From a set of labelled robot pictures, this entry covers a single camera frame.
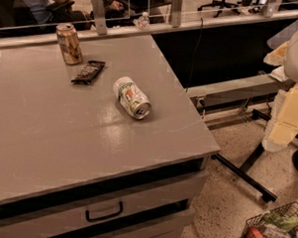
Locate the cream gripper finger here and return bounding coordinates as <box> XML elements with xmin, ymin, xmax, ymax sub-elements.
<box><xmin>262</xmin><ymin>90</ymin><xmax>298</xmax><ymax>153</ymax></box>
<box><xmin>263</xmin><ymin>42</ymin><xmax>288</xmax><ymax>66</ymax></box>

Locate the white green 7up can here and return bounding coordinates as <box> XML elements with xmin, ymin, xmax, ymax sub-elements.
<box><xmin>113</xmin><ymin>76</ymin><xmax>151</xmax><ymax>120</ymax></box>

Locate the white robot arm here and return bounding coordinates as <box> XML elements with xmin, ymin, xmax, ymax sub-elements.
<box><xmin>262</xmin><ymin>30</ymin><xmax>298</xmax><ymax>153</ymax></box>

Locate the orange gold soda can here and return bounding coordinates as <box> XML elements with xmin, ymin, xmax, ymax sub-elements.
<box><xmin>55</xmin><ymin>23</ymin><xmax>82</xmax><ymax>65</ymax></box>

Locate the white tissue packet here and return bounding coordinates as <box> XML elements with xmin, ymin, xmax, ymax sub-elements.
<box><xmin>270</xmin><ymin>66</ymin><xmax>288</xmax><ymax>82</ymax></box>

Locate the grey low bench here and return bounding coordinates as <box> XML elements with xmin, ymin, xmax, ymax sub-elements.
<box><xmin>187</xmin><ymin>74</ymin><xmax>293</xmax><ymax>108</ymax></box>

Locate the black metal stand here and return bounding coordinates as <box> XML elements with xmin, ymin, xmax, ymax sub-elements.
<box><xmin>209</xmin><ymin>107</ymin><xmax>298</xmax><ymax>205</ymax></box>

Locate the clear plastic water bottle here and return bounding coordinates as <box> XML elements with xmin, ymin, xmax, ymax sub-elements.
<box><xmin>134</xmin><ymin>12</ymin><xmax>150</xmax><ymax>30</ymax></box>

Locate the grey table with drawers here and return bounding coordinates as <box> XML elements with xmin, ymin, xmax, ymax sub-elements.
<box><xmin>0</xmin><ymin>36</ymin><xmax>218</xmax><ymax>238</ymax></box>

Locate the metal railing with posts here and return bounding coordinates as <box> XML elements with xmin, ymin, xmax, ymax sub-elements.
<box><xmin>0</xmin><ymin>0</ymin><xmax>298</xmax><ymax>64</ymax></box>

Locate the dark chocolate bar wrapper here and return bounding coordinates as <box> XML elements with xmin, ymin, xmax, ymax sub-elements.
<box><xmin>71</xmin><ymin>59</ymin><xmax>106</xmax><ymax>84</ymax></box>

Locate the person in blue shirt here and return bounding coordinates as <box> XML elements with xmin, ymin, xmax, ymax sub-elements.
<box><xmin>23</xmin><ymin>0</ymin><xmax>91</xmax><ymax>31</ymax></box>

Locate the wire basket with groceries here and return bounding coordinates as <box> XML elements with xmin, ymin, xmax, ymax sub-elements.
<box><xmin>242</xmin><ymin>201</ymin><xmax>298</xmax><ymax>238</ymax></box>

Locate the black drawer handle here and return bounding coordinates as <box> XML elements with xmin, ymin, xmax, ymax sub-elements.
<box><xmin>84</xmin><ymin>201</ymin><xmax>125</xmax><ymax>223</ymax></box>

